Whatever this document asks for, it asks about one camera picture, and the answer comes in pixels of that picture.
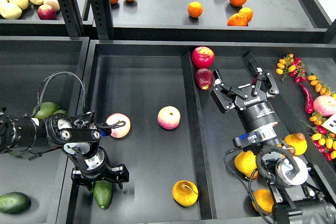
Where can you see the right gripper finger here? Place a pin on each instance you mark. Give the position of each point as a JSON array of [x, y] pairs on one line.
[[263, 81], [223, 95]]

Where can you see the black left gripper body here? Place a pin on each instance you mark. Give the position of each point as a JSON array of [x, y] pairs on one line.
[[85, 174]]

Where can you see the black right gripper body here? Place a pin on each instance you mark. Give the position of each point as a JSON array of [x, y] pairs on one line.
[[254, 111]]

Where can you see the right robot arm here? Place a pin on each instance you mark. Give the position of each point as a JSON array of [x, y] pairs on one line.
[[295, 200]]

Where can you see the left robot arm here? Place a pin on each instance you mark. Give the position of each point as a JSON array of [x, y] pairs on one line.
[[77, 136]]

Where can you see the yellow pear with stem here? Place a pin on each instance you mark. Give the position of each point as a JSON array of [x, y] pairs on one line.
[[289, 148]]

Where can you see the dark avocado bottom left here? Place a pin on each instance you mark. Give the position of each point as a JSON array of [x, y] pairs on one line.
[[14, 202]]

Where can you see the green avocado pile right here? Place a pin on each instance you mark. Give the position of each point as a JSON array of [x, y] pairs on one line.
[[60, 111]]

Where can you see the green avocado pile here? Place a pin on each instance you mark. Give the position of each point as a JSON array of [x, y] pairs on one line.
[[46, 109], [60, 111]]

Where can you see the yellow pear bottom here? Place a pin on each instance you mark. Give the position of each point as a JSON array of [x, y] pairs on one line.
[[264, 200]]

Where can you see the green avocado pile top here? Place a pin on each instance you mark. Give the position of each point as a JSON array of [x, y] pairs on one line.
[[46, 109]]

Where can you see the dark red apple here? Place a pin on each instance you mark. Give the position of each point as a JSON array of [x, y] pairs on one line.
[[204, 78]]

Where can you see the cherry tomato bunch upper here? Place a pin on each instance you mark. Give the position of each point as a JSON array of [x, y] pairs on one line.
[[293, 67]]

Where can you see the cherry tomato bunch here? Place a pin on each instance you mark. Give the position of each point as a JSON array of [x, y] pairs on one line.
[[293, 67], [323, 139]]

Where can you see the black centre divided tray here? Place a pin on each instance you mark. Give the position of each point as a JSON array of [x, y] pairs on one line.
[[138, 80]]

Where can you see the red chili pepper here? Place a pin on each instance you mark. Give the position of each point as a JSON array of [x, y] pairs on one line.
[[309, 108]]

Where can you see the pink apple left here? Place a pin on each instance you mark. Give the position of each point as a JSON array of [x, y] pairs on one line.
[[120, 131]]

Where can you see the pink apple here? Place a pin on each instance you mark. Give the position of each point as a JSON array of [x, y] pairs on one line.
[[169, 117], [120, 131]]

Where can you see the bright red apple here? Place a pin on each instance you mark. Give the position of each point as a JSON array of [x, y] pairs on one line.
[[202, 57]]

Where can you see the pink apple right tray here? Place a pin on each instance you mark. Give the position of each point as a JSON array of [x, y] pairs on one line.
[[325, 105]]

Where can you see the pink apple centre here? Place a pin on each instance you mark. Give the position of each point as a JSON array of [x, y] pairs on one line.
[[169, 117]]

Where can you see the white label card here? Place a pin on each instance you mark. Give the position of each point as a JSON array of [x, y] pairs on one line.
[[330, 124]]

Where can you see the cherry tomato bunch lower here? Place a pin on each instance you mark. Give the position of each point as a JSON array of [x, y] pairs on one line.
[[323, 139]]

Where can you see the orange front right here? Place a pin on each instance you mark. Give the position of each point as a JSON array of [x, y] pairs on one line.
[[237, 20]]

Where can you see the orange right small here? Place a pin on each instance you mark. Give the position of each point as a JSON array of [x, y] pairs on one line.
[[247, 12]]

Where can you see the orange centre shelf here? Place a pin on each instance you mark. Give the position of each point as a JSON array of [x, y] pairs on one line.
[[195, 9]]

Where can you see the black upper shelf tray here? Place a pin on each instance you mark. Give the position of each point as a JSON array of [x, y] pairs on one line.
[[282, 21]]

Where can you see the black upper left tray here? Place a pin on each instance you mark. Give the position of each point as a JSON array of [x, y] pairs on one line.
[[29, 23]]

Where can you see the black perforated shelf post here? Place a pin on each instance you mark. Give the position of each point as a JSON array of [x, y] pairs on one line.
[[103, 18]]

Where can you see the black perforated post left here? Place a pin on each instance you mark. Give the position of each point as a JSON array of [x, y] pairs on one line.
[[72, 18]]

